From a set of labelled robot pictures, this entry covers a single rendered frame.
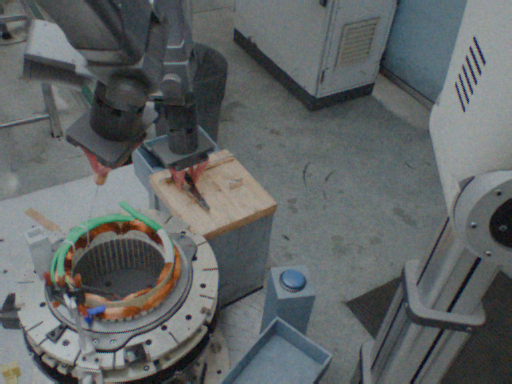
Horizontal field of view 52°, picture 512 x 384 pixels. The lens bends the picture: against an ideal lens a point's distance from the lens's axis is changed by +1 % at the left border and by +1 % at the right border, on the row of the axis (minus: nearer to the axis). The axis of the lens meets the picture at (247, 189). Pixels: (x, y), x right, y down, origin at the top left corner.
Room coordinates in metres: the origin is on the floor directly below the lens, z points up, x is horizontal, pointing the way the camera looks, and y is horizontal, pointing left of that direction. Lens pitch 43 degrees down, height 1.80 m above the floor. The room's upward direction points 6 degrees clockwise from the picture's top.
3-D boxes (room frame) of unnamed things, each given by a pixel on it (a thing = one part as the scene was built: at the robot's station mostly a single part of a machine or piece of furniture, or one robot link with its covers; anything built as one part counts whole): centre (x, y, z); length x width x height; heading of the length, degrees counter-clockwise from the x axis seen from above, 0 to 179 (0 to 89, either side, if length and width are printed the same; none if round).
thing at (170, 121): (0.78, 0.14, 1.26); 0.07 x 0.06 x 0.07; 87
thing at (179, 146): (0.78, 0.13, 1.20); 0.10 x 0.07 x 0.07; 128
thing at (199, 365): (0.51, 0.07, 0.85); 0.06 x 0.04 x 0.05; 176
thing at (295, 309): (0.60, -0.10, 0.91); 0.07 x 0.07 x 0.25; 14
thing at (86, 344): (0.39, 0.21, 1.15); 0.03 x 0.02 x 0.12; 32
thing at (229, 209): (0.79, 0.07, 1.05); 0.20 x 0.19 x 0.02; 37
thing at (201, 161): (0.78, 0.12, 1.13); 0.07 x 0.07 x 0.09; 38
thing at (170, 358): (0.44, 0.08, 1.06); 0.09 x 0.04 x 0.01; 130
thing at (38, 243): (0.52, 0.31, 1.14); 0.03 x 0.03 x 0.09; 40
